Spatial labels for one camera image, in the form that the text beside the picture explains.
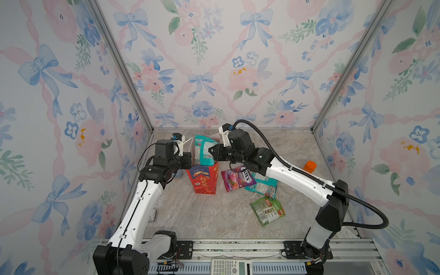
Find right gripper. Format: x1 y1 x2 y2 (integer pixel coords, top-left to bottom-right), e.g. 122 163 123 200
208 144 248 167

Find teal Fox's candy bag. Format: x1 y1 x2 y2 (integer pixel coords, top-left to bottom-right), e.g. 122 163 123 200
194 135 218 166

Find red paper gift bag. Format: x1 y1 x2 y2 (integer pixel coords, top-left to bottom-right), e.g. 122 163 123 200
186 132 221 195

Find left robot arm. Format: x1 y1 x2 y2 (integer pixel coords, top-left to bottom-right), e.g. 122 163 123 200
93 133 192 275

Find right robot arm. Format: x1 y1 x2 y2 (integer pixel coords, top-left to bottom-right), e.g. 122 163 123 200
209 124 348 259

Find light green snack bag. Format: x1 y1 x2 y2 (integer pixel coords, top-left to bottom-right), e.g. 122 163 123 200
250 197 285 226

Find small square clock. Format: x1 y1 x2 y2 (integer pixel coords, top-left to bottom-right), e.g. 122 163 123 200
148 209 157 222

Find orange plastic bottle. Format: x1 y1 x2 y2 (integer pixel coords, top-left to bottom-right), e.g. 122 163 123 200
302 160 317 174

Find grey calculator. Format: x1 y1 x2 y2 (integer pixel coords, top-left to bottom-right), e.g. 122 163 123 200
210 259 253 275

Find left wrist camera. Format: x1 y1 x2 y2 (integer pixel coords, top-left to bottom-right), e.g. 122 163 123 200
171 133 185 157

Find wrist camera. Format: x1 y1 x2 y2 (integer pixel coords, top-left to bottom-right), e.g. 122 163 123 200
218 123 233 147
171 133 185 157

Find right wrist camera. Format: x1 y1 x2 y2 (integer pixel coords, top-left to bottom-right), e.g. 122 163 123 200
218 123 233 147

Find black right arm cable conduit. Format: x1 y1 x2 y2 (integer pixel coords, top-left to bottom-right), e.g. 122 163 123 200
233 119 390 230

